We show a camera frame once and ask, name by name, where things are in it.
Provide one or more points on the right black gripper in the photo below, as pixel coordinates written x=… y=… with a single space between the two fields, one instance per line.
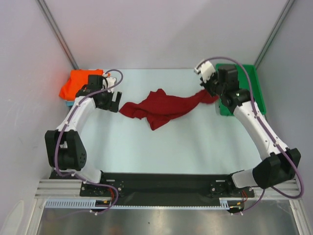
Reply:
x=210 y=86

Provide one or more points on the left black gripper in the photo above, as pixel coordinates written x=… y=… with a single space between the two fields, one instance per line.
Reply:
x=114 y=104

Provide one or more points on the dark red t-shirt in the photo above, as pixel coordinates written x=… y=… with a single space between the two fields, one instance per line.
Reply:
x=159 y=108

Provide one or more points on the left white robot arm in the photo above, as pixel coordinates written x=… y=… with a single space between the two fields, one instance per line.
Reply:
x=65 y=149

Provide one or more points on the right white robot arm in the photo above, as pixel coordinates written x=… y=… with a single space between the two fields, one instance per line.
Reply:
x=278 y=160

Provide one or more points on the green plastic tray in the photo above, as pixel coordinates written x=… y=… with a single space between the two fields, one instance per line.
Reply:
x=243 y=84

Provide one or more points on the orange folded t-shirt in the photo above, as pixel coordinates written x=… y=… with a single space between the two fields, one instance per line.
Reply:
x=77 y=79

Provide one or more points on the light blue folded t-shirt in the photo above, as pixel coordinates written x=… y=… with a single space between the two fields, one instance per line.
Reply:
x=69 y=103

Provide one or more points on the front aluminium extrusion beam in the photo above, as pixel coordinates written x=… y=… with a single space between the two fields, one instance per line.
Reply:
x=70 y=189

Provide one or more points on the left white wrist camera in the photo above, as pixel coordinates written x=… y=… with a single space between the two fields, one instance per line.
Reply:
x=108 y=82

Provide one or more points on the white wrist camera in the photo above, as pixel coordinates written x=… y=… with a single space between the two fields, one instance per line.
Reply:
x=206 y=69
x=108 y=82

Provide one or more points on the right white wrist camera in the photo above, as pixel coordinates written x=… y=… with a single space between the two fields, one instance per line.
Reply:
x=206 y=69

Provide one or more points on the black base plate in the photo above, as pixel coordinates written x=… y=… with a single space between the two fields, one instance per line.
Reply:
x=163 y=190

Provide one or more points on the light blue cable duct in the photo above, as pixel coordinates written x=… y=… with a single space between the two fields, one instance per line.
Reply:
x=92 y=204

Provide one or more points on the right rear aluminium post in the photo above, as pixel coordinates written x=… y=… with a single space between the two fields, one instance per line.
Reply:
x=274 y=31

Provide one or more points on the aluminium post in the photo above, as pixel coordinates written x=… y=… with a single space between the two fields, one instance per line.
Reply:
x=274 y=31
x=57 y=32

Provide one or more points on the left rear aluminium post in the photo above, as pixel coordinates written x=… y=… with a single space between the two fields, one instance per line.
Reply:
x=57 y=32

